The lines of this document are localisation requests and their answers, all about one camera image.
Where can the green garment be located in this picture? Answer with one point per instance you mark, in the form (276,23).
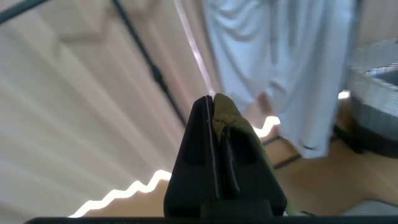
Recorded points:
(227,112)

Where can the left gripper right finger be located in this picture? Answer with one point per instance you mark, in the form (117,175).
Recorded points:
(252,177)

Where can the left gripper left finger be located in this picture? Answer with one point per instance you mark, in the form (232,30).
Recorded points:
(192,168)

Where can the black clothes rack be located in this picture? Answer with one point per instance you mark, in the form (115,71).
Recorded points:
(155,73)

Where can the pale grey shorts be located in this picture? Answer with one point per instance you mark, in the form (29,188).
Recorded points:
(295,77)

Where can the white laundry basket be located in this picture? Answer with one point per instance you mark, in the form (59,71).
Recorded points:
(376,99)

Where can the beige curtain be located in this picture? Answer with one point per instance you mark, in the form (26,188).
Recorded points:
(62,109)

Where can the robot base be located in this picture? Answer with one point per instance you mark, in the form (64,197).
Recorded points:
(373,208)

